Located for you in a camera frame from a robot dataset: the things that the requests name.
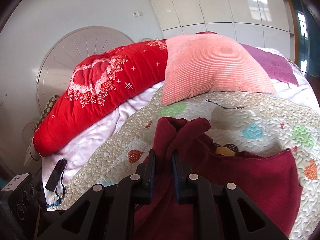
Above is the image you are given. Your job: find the black remote with strap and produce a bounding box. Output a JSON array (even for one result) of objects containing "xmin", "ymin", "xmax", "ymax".
[{"xmin": 45, "ymin": 158, "xmax": 68, "ymax": 208}]

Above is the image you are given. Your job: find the pale pink bed sheet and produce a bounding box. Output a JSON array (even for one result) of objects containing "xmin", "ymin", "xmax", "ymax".
[{"xmin": 37, "ymin": 81, "xmax": 165, "ymax": 200}]

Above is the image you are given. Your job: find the red floral quilt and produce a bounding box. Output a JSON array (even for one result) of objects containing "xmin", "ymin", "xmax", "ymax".
[{"xmin": 32, "ymin": 39, "xmax": 173, "ymax": 157}]

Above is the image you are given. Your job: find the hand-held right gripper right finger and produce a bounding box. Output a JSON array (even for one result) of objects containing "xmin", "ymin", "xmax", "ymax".
[{"xmin": 171, "ymin": 150, "xmax": 290, "ymax": 240}]

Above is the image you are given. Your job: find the quilted patchwork bedspread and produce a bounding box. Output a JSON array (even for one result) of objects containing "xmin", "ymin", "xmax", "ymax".
[{"xmin": 47, "ymin": 50, "xmax": 320, "ymax": 240}]

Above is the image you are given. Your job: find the olive dotted cushion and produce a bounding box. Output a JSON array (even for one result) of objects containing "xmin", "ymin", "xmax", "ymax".
[{"xmin": 34, "ymin": 95, "xmax": 60, "ymax": 133}]

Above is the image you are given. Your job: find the purple fleece blanket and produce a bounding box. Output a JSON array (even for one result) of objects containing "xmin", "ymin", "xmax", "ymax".
[{"xmin": 240, "ymin": 43, "xmax": 299, "ymax": 86}]

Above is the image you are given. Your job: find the glossy white wardrobe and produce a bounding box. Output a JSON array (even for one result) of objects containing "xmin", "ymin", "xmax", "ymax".
[{"xmin": 142, "ymin": 0, "xmax": 297, "ymax": 49}]

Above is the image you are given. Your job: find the round white headboard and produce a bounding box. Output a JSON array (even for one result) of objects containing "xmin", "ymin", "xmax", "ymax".
[{"xmin": 22, "ymin": 25, "xmax": 134, "ymax": 155}]

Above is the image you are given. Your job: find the maroon knit garment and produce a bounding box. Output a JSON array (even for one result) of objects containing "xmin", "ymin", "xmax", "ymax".
[{"xmin": 134, "ymin": 116, "xmax": 304, "ymax": 240}]

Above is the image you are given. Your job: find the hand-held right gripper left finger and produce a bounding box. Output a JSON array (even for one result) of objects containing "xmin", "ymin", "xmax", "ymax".
[{"xmin": 37, "ymin": 149, "xmax": 157, "ymax": 240}]

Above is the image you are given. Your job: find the pink ribbed pillow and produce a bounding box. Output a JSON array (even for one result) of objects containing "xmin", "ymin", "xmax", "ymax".
[{"xmin": 161, "ymin": 33, "xmax": 277, "ymax": 106}]

